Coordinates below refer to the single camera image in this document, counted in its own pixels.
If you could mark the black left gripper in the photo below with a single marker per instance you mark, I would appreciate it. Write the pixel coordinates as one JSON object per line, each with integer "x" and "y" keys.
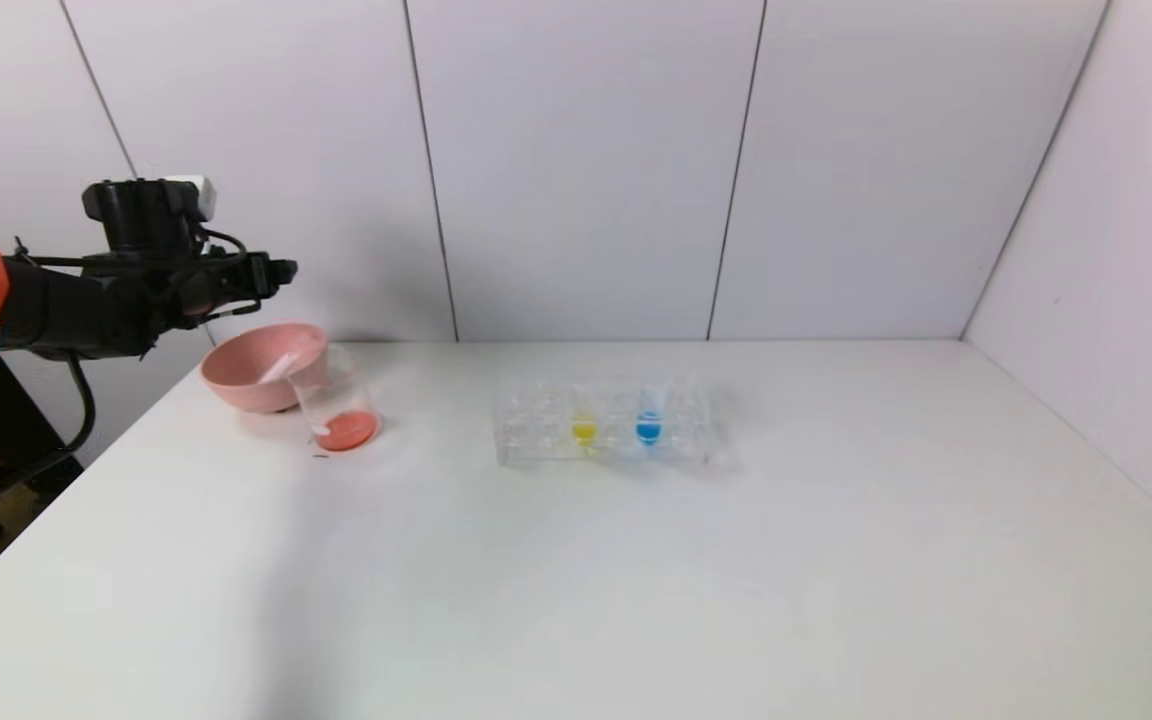
{"x": 258, "y": 271}

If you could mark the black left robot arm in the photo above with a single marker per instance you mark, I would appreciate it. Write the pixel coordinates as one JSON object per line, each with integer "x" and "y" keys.
{"x": 46, "y": 310}

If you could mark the clear acrylic test tube rack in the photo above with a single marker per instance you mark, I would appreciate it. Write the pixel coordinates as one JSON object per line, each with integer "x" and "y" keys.
{"x": 536, "y": 440}

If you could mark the test tube with yellow pigment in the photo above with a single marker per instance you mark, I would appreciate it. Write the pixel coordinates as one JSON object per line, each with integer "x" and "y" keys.
{"x": 584, "y": 430}

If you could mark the test tube with blue pigment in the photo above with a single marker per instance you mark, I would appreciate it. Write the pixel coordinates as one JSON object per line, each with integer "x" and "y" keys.
{"x": 648, "y": 428}

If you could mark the pink plastic bowl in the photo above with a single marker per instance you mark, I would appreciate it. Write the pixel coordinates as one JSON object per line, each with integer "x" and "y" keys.
{"x": 236, "y": 385}

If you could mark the clear glass beaker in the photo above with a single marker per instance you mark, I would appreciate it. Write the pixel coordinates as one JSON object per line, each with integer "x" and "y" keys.
{"x": 346, "y": 430}

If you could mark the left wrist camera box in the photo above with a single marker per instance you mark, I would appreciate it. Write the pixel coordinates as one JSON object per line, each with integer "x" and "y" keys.
{"x": 146, "y": 215}

